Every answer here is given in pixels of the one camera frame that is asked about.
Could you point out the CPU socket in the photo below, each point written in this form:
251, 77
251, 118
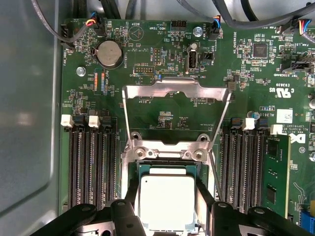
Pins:
129, 172

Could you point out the green RAM stick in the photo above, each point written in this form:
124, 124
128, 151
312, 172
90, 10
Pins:
275, 172

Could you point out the open PC case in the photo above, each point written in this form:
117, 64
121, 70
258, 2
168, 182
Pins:
24, 98

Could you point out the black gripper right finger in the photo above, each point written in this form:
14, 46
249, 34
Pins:
226, 218

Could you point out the square black chip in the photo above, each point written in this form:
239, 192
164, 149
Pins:
260, 50

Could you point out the silver coin battery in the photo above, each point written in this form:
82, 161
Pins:
110, 54

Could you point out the silver motherboard screw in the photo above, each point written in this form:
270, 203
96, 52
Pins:
197, 30
80, 71

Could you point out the internal USB port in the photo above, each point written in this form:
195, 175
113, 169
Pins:
192, 60

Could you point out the black header connector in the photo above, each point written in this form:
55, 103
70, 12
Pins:
297, 66

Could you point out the green motherboard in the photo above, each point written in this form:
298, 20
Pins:
184, 61

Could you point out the silver CPU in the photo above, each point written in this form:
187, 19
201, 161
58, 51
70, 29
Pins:
167, 196

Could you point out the blue expansion slot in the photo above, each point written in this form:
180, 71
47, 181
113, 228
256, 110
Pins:
307, 223

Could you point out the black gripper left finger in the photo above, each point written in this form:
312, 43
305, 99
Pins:
123, 216

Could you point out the metal socket cover frame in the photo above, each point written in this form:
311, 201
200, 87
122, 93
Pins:
147, 91

